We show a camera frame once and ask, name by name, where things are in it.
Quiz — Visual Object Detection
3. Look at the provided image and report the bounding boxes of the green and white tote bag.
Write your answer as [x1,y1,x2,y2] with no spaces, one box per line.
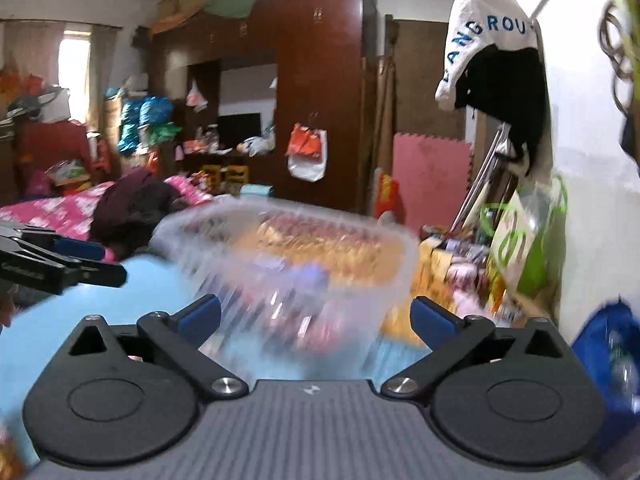
[480,174,567,299]

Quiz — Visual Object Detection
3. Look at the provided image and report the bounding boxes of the white plastic laundry basket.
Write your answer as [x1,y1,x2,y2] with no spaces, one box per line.
[150,198,418,384]

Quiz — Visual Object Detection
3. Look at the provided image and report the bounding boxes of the blue shopping bag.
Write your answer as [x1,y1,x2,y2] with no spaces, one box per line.
[572,299,639,455]

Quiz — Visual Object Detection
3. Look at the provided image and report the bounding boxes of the teal storage box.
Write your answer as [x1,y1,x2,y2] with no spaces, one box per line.
[240,184,273,198]

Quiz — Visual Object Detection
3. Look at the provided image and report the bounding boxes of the pink foam mat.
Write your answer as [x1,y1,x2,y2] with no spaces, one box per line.
[392,133,472,234]

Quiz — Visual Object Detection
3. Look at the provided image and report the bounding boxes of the black television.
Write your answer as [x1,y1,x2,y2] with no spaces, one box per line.
[217,113,262,148]

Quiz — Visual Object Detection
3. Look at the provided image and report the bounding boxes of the red and white plastic bag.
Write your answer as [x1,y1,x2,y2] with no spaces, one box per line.
[285,124,329,182]

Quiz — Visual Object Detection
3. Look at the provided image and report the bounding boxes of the white hoodie blue letters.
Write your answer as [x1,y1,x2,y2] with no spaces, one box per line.
[435,0,547,177]

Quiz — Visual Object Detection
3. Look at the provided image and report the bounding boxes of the brown wooden board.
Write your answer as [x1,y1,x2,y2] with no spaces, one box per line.
[385,14,465,141]

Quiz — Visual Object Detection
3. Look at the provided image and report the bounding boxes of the dark red wooden wardrobe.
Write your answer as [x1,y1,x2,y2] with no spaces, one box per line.
[148,0,376,212]

